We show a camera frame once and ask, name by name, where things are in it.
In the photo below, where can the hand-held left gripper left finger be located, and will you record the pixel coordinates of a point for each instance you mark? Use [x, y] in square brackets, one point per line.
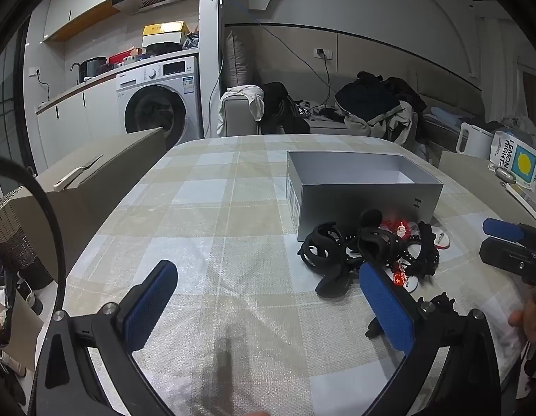
[150, 307]

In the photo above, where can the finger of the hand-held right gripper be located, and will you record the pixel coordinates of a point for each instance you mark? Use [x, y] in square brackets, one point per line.
[502, 229]
[508, 258]

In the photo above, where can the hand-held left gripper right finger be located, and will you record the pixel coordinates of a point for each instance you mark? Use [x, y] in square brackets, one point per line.
[387, 307]

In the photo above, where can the small black hair claw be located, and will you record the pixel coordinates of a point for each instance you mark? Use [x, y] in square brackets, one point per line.
[441, 301]

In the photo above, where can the black duckbill hair clip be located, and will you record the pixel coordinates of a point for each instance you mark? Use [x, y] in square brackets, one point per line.
[335, 284]

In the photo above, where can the white pin badge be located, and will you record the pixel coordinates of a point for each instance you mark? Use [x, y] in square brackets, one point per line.
[441, 239]

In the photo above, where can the silver cardboard box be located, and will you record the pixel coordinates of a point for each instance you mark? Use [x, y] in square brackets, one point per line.
[363, 203]

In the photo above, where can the person's right hand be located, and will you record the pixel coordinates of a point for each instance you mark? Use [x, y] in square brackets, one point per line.
[534, 312]

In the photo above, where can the silver metal capsule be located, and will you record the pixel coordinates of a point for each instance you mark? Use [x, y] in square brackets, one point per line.
[505, 174]

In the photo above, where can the beige side table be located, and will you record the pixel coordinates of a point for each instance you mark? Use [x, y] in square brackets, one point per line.
[471, 177]

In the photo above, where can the white bag with yellow circle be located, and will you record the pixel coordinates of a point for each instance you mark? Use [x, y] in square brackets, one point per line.
[517, 160]

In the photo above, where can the white electric kettle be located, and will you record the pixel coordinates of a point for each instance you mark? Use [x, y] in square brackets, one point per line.
[476, 141]

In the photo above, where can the grey clothes heap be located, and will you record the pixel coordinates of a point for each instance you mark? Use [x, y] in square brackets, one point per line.
[508, 126]

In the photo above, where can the checked tablecloth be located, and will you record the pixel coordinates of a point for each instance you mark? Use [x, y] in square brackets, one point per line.
[229, 234]

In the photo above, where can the wicker basket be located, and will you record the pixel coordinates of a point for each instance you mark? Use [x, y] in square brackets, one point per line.
[12, 229]

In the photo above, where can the beige jacket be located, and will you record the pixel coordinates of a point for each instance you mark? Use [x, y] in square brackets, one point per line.
[380, 125]

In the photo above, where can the dark clothes pile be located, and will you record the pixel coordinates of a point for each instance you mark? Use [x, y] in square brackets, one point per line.
[367, 93]

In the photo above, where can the white kitchen counter cabinet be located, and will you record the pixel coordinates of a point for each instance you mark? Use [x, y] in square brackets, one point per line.
[77, 117]

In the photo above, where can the white washing machine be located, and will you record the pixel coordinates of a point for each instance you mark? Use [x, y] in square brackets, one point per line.
[159, 99]

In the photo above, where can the grey sofa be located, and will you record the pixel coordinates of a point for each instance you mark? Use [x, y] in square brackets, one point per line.
[239, 115]

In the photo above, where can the black garment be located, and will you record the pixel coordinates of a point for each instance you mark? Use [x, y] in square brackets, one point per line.
[281, 104]

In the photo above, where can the white garment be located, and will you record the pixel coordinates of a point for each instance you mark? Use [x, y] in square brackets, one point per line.
[255, 97]

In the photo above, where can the black cooking pot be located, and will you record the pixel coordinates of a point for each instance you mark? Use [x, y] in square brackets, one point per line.
[95, 67]

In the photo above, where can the grey pillow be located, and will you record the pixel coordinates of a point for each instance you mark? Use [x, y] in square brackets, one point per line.
[239, 60]

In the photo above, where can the yellow and white box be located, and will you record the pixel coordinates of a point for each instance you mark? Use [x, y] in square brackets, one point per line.
[163, 32]

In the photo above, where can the wall outlet with plug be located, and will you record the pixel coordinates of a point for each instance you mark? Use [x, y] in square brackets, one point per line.
[323, 53]

